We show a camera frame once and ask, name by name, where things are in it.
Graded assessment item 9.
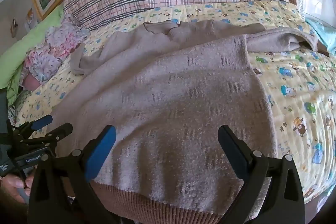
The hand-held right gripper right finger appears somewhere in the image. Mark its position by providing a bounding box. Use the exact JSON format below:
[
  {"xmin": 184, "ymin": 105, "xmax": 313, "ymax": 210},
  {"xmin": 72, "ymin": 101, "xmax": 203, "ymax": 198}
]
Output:
[{"xmin": 218, "ymin": 125, "xmax": 306, "ymax": 224}]

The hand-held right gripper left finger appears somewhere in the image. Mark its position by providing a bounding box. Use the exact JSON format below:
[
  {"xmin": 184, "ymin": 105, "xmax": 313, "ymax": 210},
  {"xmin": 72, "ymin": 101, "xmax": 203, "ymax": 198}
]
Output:
[{"xmin": 28, "ymin": 124, "xmax": 124, "ymax": 224}]

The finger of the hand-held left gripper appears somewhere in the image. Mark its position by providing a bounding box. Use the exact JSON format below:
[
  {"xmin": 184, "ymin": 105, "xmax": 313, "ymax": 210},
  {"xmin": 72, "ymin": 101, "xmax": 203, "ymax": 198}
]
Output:
[
  {"xmin": 22, "ymin": 123, "xmax": 74, "ymax": 148},
  {"xmin": 10, "ymin": 114, "xmax": 54, "ymax": 141}
]

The grey towel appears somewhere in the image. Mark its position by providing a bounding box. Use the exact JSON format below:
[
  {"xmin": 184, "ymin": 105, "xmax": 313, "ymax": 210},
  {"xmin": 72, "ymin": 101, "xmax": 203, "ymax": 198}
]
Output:
[{"xmin": 46, "ymin": 20, "xmax": 329, "ymax": 224}]

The person's left hand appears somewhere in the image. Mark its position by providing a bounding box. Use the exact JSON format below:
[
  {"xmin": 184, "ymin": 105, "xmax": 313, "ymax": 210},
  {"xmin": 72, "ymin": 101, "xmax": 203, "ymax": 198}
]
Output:
[{"xmin": 0, "ymin": 170, "xmax": 34, "ymax": 206}]

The green cloth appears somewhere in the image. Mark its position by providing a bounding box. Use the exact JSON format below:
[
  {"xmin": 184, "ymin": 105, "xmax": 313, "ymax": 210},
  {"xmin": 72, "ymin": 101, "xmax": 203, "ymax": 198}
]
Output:
[{"xmin": 0, "ymin": 5, "xmax": 66, "ymax": 107}]

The pink floral cloth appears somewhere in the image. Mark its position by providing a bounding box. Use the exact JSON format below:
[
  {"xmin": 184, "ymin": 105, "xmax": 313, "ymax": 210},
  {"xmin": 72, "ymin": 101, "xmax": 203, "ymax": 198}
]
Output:
[{"xmin": 22, "ymin": 21, "xmax": 91, "ymax": 90}]

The yellow cartoon bear blanket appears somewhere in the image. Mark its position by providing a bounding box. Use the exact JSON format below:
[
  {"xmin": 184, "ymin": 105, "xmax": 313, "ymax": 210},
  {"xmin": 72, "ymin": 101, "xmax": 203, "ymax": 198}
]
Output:
[{"xmin": 8, "ymin": 0, "xmax": 336, "ymax": 205}]

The teal cloth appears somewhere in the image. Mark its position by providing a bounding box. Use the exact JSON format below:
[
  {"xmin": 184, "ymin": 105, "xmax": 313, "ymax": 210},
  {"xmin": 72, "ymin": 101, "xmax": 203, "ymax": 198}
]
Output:
[{"xmin": 304, "ymin": 17, "xmax": 336, "ymax": 57}]

